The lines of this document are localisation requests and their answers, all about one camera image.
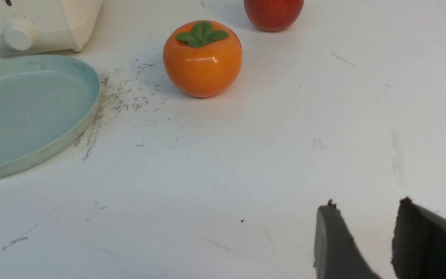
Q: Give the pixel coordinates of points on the light blue round plate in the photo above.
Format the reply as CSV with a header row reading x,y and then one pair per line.
x,y
46,103

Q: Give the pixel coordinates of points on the red apple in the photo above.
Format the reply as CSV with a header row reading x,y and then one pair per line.
x,y
273,15

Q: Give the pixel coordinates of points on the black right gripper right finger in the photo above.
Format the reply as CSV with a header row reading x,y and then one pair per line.
x,y
419,243

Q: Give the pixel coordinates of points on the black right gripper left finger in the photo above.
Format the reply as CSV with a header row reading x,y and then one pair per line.
x,y
336,255

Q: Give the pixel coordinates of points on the white two-slot toaster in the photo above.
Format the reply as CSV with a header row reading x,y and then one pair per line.
x,y
39,26

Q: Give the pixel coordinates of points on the orange persimmon with green leaf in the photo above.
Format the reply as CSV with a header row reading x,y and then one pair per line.
x,y
203,58

